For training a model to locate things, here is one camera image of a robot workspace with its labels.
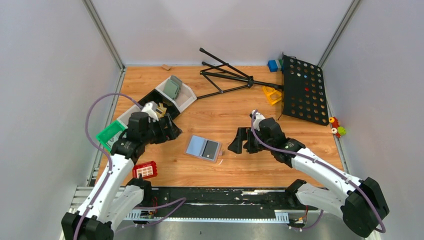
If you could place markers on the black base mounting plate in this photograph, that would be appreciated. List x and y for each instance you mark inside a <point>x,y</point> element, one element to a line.
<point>222,202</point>

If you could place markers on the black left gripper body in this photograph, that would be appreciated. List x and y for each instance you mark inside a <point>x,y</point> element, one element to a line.
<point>166,126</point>

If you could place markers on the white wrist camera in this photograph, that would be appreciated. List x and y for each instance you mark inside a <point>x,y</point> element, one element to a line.
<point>256,117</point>
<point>150,109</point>

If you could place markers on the green white toy piece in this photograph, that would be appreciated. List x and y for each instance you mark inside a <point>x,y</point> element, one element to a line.
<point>338,131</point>

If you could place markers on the black folding tripod stand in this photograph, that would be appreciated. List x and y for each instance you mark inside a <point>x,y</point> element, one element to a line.
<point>228,72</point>

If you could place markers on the black VIP credit card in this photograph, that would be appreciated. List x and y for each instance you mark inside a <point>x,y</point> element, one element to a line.
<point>210,150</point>

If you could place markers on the white bin near green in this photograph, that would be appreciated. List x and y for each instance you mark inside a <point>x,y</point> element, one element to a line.
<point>123,119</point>

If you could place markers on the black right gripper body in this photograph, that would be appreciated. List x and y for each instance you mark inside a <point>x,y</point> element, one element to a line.
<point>249,140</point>

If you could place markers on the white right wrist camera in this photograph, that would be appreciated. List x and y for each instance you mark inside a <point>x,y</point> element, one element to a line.
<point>256,117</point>

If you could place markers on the grey green pouch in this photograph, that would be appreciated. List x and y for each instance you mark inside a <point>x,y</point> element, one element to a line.
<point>173,87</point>

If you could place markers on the green plastic bin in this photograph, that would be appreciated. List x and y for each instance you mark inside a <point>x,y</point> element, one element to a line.
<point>108,132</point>

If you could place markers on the black plastic bin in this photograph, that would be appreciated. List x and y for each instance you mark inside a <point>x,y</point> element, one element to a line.
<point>157,97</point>

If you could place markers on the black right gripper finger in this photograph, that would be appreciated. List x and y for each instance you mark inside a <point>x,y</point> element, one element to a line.
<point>244,133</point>
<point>236,146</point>

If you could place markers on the white bin far end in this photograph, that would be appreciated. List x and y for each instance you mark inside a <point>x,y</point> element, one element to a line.
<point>185,98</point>

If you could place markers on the clear packet in green bin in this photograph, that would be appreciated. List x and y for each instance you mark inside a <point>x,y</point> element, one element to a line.
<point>113,139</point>

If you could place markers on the black perforated music tray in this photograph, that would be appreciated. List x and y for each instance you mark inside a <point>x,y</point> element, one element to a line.
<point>303,93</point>

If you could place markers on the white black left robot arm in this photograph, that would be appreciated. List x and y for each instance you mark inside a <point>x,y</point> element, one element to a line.
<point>100,214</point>

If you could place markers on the small wooden block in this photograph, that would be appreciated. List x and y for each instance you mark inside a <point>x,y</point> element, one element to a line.
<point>166,67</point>

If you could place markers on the red yellow toy piece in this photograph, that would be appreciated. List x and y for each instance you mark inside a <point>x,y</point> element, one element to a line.
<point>334,122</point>

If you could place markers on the yellow toy frame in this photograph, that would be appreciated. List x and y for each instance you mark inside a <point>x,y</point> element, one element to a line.
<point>272,95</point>

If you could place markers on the blue toy block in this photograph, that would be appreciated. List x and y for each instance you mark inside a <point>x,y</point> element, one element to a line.
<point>275,65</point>

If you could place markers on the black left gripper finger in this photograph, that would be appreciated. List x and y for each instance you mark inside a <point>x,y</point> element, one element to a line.
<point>166,121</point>
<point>172,132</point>

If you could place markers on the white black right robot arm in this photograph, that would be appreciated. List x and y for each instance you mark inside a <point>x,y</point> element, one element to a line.
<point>360,203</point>

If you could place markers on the tan black item in bin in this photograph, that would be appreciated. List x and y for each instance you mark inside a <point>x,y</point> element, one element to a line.
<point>160,110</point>

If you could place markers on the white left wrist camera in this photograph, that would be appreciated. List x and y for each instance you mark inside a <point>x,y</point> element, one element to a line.
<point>150,109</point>

